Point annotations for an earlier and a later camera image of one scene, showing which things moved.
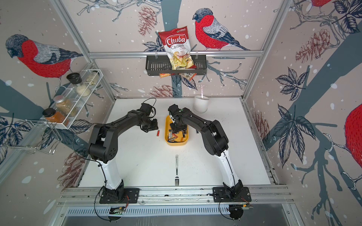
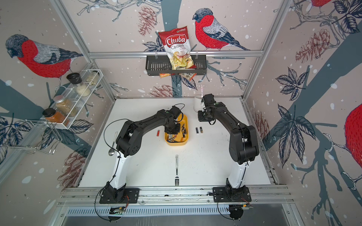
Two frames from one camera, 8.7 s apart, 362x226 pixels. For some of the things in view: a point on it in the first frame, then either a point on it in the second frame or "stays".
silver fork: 176,179 stays
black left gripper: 155,126 → 176,132
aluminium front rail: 90,196 stays
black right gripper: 173,131 → 200,119
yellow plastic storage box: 180,138 stays
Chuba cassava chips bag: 177,44 stays
